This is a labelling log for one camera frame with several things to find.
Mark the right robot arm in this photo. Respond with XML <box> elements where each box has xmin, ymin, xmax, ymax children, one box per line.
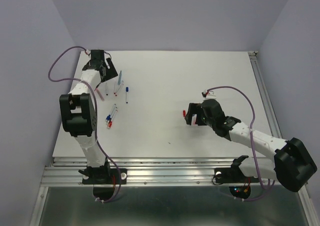
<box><xmin>183</xmin><ymin>99</ymin><xmax>318</xmax><ymax>192</ymax></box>

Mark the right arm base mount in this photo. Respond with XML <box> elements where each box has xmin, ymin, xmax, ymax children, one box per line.
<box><xmin>212</xmin><ymin>155</ymin><xmax>259</xmax><ymax>185</ymax></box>

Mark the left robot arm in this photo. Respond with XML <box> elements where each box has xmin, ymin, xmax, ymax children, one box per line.
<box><xmin>59</xmin><ymin>49</ymin><xmax>118</xmax><ymax>184</ymax></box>

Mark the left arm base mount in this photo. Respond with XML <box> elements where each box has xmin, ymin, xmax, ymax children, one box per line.
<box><xmin>78</xmin><ymin>167</ymin><xmax>128</xmax><ymax>185</ymax></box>

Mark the right side aluminium rail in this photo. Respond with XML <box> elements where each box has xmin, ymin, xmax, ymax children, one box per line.
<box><xmin>248</xmin><ymin>51</ymin><xmax>282</xmax><ymax>138</ymax></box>

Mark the aluminium rail frame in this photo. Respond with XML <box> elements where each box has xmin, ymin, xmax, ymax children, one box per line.
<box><xmin>30</xmin><ymin>157</ymin><xmax>319</xmax><ymax>226</ymax></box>

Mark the light blue pen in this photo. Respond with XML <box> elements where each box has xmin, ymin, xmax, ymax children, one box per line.
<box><xmin>117</xmin><ymin>70</ymin><xmax>122</xmax><ymax>85</ymax></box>

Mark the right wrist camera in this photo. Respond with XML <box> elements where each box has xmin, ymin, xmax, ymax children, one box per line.
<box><xmin>201</xmin><ymin>90</ymin><xmax>217</xmax><ymax>100</ymax></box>

